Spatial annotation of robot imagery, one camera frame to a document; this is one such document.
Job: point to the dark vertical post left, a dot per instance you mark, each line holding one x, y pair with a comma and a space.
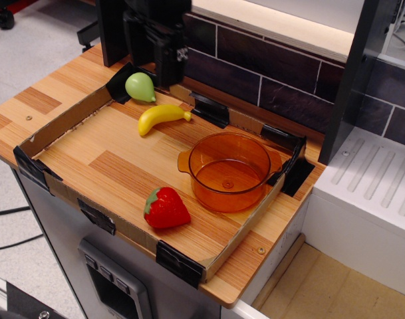
111, 28

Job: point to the cardboard fence with black tape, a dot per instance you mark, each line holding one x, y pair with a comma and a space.
92, 157

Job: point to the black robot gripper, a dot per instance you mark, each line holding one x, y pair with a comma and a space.
160, 22

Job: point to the green toy pear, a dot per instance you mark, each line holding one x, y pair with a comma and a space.
139, 86

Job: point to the dark vertical post right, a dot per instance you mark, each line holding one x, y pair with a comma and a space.
369, 38

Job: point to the red toy strawberry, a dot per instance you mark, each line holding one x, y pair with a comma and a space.
164, 208

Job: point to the grey toy oven front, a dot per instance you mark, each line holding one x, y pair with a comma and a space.
119, 291

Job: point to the dark vertical post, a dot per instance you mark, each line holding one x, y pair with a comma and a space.
111, 28
369, 38

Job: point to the white toy sink drainboard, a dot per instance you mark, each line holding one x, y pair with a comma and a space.
367, 177

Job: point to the orange transparent plastic pot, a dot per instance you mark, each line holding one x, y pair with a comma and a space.
229, 172

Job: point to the yellow toy banana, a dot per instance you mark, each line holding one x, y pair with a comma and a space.
160, 114

